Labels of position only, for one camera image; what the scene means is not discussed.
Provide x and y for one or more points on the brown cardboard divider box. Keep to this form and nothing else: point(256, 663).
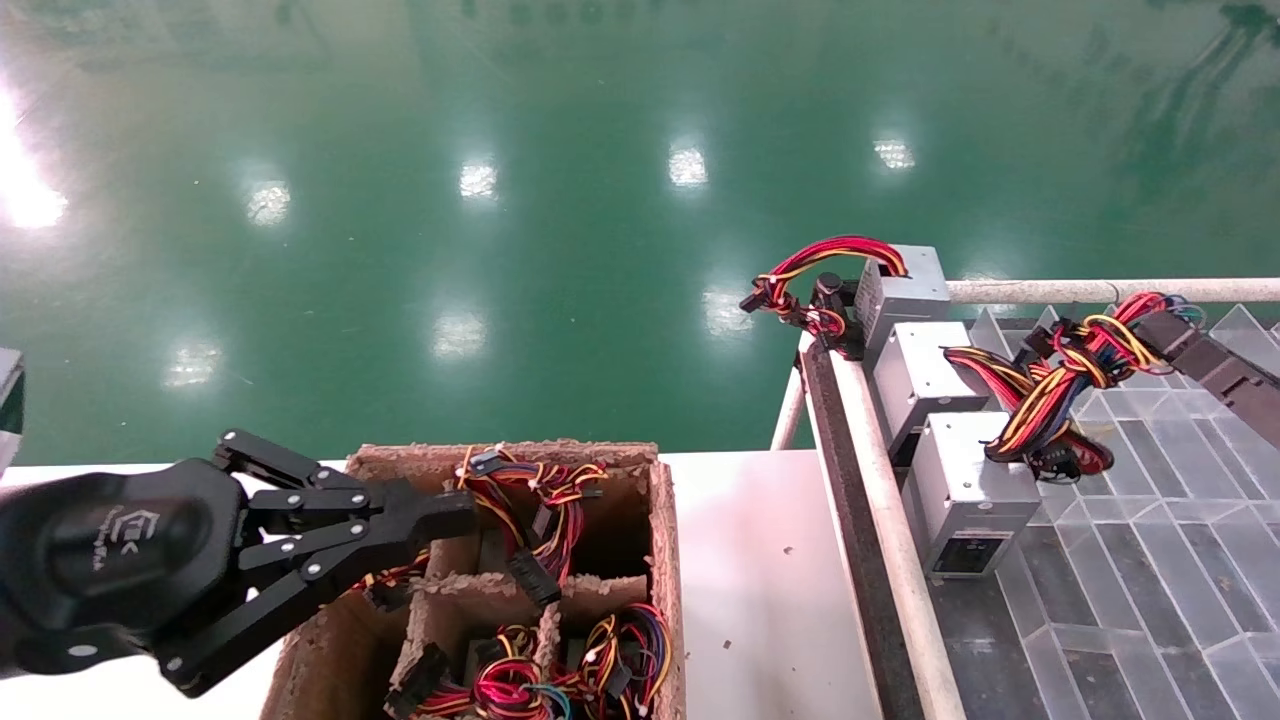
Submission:
point(668, 600)

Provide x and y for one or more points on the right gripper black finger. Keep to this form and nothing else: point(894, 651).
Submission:
point(1240, 368)
point(1245, 408)

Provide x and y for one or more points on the black edge strip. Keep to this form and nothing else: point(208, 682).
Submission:
point(850, 520)

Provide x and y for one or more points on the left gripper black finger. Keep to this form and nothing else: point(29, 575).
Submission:
point(420, 503)

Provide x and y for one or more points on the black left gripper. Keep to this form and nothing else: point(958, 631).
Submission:
point(110, 560)

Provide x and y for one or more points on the white long edge pipe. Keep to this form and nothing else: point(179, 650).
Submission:
point(900, 560)

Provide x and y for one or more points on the short white pipe leg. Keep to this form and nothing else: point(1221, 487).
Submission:
point(792, 410)

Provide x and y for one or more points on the white horizontal rail pipe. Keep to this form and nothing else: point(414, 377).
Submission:
point(1040, 291)

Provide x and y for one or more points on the transparent divider tray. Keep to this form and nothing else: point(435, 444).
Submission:
point(1150, 560)

